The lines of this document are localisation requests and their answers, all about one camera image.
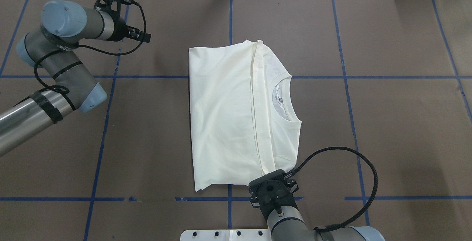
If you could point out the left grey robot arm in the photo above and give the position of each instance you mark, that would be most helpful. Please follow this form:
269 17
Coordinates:
67 85

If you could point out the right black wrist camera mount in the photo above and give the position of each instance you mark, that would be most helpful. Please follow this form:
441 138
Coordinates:
272 191

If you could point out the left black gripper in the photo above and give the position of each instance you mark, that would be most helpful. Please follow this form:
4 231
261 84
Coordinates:
120 31

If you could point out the cream long-sleeve cat shirt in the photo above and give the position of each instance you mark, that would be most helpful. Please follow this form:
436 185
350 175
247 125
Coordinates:
243 124

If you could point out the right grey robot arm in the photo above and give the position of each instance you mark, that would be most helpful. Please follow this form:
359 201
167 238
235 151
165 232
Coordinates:
290 226

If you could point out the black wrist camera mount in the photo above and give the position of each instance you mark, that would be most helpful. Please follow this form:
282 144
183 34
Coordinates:
113 7
272 191

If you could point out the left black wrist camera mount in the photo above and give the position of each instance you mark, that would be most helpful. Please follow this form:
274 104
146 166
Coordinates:
113 7

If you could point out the white metal base plate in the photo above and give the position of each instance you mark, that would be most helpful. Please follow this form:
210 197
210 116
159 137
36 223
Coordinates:
226 235

